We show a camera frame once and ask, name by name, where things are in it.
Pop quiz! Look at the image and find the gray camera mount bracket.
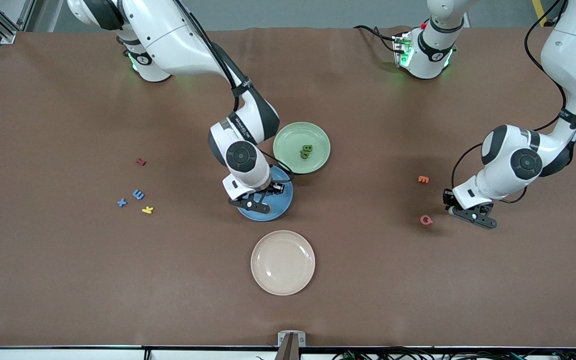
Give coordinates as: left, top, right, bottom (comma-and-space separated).
277, 330, 307, 347

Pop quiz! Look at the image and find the beige plate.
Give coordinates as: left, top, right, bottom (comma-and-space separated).
250, 230, 316, 296

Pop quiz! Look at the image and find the brown camera support post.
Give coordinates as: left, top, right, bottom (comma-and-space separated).
274, 332, 302, 360

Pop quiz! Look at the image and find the green plate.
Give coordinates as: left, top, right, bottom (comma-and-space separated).
273, 122, 332, 175

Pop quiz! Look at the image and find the black left arm base cable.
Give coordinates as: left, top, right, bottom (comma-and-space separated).
353, 23, 400, 53

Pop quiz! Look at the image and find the blue plate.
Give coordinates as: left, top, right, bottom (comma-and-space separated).
235, 165, 294, 222

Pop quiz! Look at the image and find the black cable bundle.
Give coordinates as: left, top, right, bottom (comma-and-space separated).
330, 345, 576, 360

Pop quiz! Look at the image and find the brown table cover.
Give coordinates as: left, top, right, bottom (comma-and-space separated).
0, 26, 576, 349

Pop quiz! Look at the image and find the yellow floor tape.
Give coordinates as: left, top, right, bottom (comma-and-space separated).
531, 0, 549, 27

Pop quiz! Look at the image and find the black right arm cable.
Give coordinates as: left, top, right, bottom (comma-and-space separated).
175, 0, 295, 185

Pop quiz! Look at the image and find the white table edge strip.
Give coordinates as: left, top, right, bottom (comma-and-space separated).
0, 348, 279, 360

